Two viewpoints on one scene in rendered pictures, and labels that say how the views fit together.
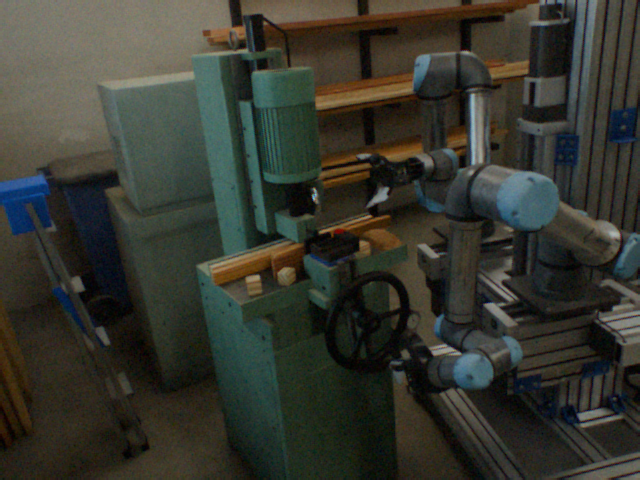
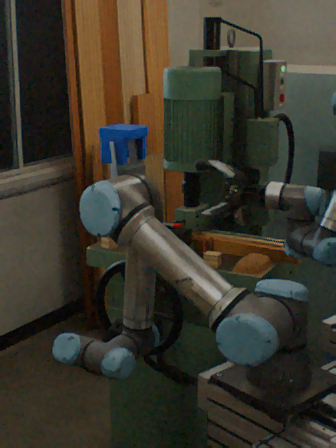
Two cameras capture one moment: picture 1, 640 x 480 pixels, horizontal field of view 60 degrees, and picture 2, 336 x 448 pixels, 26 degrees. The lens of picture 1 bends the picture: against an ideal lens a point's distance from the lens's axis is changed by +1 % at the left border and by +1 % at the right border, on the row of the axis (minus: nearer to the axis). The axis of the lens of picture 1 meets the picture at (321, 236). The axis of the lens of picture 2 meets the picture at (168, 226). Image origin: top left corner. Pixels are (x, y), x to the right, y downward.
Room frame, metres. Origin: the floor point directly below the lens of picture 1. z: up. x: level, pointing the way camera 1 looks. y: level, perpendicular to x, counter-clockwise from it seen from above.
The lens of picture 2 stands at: (0.39, -1.86, 1.61)
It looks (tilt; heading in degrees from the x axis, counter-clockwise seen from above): 16 degrees down; 60
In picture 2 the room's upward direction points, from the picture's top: straight up
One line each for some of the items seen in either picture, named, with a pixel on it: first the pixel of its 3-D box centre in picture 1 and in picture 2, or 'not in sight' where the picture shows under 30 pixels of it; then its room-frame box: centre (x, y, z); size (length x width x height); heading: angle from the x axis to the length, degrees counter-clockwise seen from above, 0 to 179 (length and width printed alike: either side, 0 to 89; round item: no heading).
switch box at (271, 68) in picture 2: not in sight; (272, 85); (1.94, 0.11, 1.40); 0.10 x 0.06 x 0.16; 32
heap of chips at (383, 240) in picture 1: (379, 236); (253, 260); (1.65, -0.19, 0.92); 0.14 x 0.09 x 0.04; 32
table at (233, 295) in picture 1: (321, 274); (176, 265); (1.51, 0.01, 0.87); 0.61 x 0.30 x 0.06; 122
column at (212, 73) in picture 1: (249, 162); (228, 153); (1.85, 0.22, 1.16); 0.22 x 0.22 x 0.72; 32
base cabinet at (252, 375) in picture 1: (298, 379); (204, 383); (1.70, 0.13, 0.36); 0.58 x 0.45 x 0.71; 32
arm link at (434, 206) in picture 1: (443, 193); (302, 237); (1.66, -0.40, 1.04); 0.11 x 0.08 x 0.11; 79
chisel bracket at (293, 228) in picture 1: (296, 226); (194, 218); (1.62, 0.08, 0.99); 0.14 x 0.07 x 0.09; 32
